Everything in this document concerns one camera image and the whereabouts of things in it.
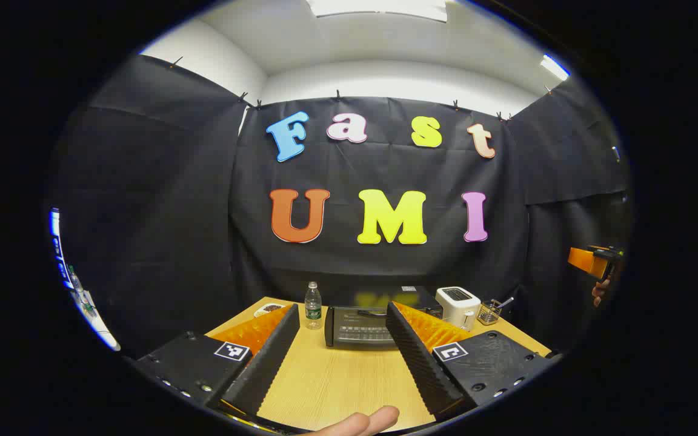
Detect clear plastic water bottle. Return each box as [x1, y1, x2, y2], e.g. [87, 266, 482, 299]
[305, 281, 323, 330]

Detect small ceiling light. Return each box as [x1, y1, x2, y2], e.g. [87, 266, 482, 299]
[540, 54, 571, 81]

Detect black electric oven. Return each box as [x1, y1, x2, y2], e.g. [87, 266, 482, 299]
[324, 286, 444, 348]

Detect black backdrop cloth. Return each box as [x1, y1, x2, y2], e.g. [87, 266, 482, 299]
[52, 53, 634, 358]

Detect large ceiling light panel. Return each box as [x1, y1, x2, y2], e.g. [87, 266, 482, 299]
[307, 0, 450, 22]

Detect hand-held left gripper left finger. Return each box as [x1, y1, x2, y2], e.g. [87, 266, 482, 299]
[133, 303, 300, 418]

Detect small wire basket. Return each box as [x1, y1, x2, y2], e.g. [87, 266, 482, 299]
[477, 301, 502, 326]

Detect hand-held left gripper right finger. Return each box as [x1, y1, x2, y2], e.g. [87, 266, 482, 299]
[385, 301, 559, 423]

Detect white toaster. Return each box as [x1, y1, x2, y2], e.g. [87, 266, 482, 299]
[435, 286, 482, 332]

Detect row of black cloth clips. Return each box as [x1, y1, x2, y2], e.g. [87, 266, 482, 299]
[170, 56, 553, 122]

